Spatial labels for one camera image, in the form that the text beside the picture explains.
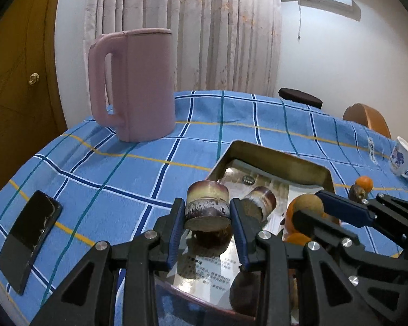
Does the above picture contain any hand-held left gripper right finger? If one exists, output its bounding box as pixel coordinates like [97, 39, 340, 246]
[229, 198, 381, 326]

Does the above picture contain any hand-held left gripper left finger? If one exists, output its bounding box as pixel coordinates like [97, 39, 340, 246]
[30, 197, 186, 326]

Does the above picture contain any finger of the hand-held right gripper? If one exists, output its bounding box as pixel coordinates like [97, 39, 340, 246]
[294, 210, 408, 326]
[314, 190, 408, 262]

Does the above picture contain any orange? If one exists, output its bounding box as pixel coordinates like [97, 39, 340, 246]
[285, 233, 310, 245]
[285, 199, 341, 231]
[355, 175, 374, 192]

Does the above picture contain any brown kiwi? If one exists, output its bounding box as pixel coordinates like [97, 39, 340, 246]
[294, 193, 325, 218]

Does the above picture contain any brown glazed small cup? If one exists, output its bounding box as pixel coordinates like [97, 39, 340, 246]
[184, 181, 230, 233]

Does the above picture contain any purple passion fruit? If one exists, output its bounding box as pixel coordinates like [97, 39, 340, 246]
[229, 272, 264, 313]

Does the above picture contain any rectangular metal tin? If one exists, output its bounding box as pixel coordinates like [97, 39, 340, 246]
[153, 140, 335, 326]

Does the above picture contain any dark mangosteen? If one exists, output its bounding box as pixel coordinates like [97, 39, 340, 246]
[348, 184, 367, 202]

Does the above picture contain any printed paper sheet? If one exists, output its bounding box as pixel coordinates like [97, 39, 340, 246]
[177, 159, 291, 299]

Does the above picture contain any white cup with blue print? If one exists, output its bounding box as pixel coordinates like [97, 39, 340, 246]
[388, 136, 408, 178]

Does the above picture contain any blue plaid tablecloth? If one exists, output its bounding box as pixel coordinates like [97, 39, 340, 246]
[0, 90, 408, 326]

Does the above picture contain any brown leather armchair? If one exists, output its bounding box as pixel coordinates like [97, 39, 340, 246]
[342, 103, 391, 139]

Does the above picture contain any dark round stool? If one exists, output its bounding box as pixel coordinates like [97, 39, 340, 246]
[278, 88, 323, 109]

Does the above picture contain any black smartphone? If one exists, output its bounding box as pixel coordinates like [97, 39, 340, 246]
[0, 190, 63, 295]

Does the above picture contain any pink plastic pitcher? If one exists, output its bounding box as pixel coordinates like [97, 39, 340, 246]
[88, 28, 177, 142]

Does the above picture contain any wooden door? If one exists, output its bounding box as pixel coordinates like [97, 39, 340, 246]
[0, 0, 69, 208]

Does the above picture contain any pink floral curtain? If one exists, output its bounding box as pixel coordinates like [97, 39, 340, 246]
[83, 0, 282, 97]

